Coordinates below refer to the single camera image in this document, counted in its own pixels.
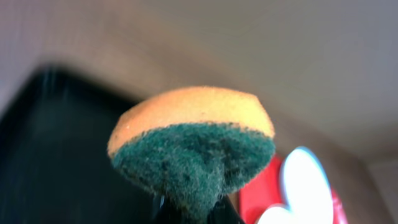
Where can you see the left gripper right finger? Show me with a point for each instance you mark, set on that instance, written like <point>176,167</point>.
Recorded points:
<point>224,213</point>

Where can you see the green and orange sponge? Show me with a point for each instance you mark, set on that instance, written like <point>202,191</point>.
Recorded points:
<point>193,146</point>

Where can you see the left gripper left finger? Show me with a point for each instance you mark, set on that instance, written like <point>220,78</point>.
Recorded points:
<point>164,211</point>

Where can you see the light blue plate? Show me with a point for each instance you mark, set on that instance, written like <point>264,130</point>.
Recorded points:
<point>276,214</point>
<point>305,188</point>

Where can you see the black rectangular container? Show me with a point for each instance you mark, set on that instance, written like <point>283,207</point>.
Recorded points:
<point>54,164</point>

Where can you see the red plastic tray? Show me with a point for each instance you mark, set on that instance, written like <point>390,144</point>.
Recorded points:
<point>261,193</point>

